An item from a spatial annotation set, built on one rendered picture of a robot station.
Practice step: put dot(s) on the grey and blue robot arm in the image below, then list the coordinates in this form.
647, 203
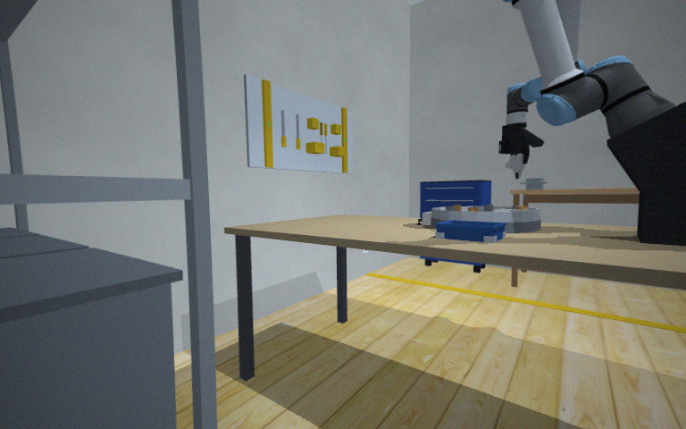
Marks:
613, 85

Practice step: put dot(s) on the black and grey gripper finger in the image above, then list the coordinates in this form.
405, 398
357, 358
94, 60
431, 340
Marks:
507, 165
521, 160

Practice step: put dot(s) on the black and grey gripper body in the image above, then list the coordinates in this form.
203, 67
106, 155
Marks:
512, 141

